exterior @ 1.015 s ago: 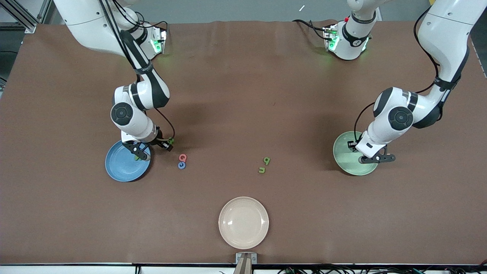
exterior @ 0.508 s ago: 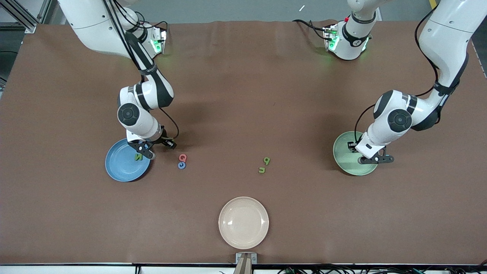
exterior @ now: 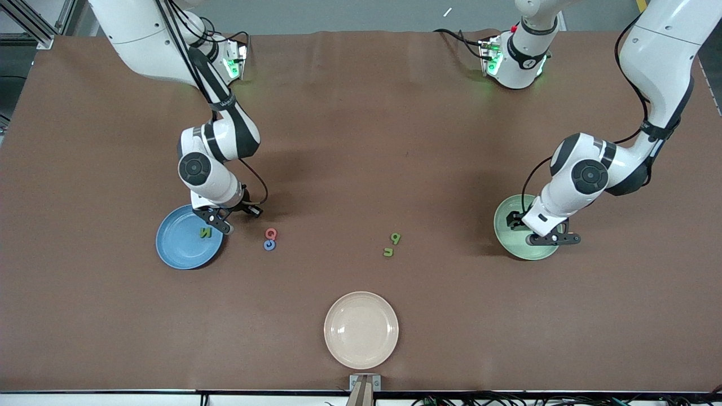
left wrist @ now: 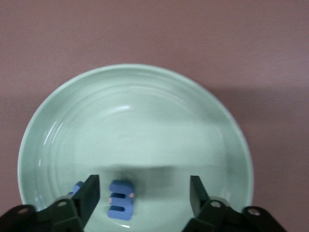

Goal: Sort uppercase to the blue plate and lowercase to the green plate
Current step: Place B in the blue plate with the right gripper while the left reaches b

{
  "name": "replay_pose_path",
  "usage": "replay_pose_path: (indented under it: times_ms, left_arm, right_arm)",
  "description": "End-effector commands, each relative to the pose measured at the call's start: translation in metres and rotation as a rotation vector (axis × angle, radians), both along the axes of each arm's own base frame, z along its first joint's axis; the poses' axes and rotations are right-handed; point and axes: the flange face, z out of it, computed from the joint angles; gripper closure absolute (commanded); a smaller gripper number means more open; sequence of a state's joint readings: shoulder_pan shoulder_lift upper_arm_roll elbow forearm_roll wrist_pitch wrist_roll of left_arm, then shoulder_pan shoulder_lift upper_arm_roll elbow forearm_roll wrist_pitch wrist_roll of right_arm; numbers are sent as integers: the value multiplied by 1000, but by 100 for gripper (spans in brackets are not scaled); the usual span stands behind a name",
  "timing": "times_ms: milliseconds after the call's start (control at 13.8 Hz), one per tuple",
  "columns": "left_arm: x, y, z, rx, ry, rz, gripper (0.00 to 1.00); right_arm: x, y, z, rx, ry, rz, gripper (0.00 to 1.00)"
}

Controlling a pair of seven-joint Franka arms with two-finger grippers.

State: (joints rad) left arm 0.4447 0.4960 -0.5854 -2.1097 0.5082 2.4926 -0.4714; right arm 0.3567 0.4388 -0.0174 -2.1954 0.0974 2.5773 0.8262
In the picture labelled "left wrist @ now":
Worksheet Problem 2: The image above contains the blue foam letter t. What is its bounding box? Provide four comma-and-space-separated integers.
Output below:
67, 181, 85, 196

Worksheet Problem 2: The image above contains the blue foam letter e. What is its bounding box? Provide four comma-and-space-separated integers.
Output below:
107, 180, 135, 221

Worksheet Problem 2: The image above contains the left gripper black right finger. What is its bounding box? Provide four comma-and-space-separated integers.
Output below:
182, 175, 285, 232

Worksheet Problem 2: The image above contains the light green plate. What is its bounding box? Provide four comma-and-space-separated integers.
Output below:
17, 63, 254, 232

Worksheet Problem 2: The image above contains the brown table mat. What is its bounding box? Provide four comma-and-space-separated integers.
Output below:
0, 0, 309, 232

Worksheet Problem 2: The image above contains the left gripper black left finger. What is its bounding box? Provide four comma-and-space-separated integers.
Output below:
0, 175, 100, 232

